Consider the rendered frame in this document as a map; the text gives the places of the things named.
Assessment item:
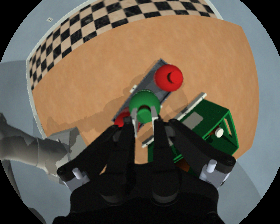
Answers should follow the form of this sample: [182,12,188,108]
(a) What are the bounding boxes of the red bottle with pink label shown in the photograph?
[114,107,140,131]
[153,64,183,92]

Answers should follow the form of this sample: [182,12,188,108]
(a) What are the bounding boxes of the green bottle with light green label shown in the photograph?
[129,89,161,124]

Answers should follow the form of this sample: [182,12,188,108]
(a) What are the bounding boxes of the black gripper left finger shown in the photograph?
[57,108,139,203]

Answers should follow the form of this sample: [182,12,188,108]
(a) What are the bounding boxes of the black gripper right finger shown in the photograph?
[151,106,236,203]

